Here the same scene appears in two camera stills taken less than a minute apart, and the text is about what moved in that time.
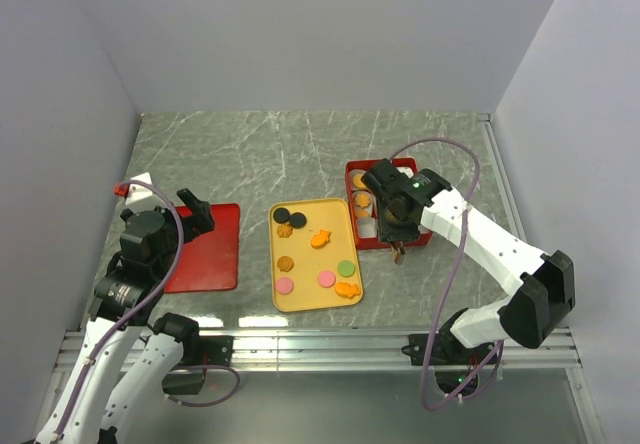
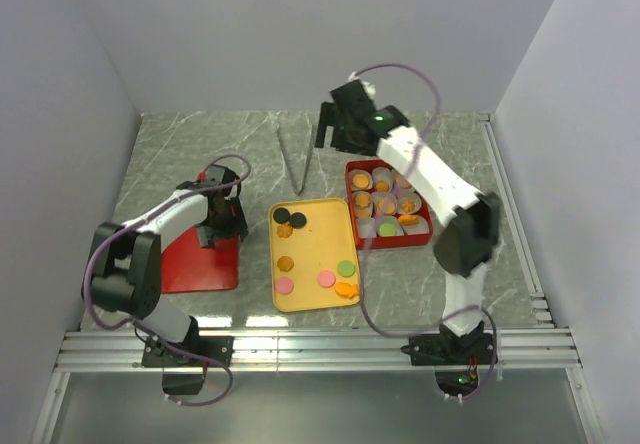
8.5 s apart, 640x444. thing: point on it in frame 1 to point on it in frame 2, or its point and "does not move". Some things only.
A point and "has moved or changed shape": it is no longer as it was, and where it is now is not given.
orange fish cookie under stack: [346, 290] does not move
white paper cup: [363, 203] does not move
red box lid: [210, 261] does not move
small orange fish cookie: [319, 239] has moved or changed shape
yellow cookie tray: [314, 262] does not move
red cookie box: [364, 205] does not move
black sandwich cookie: [281, 215] does not move
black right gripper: [386, 231] to [329, 117]
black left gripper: [200, 221] to [235, 227]
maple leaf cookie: [362, 200] does not move
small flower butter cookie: [284, 230] does not move
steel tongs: [397, 258] to [288, 160]
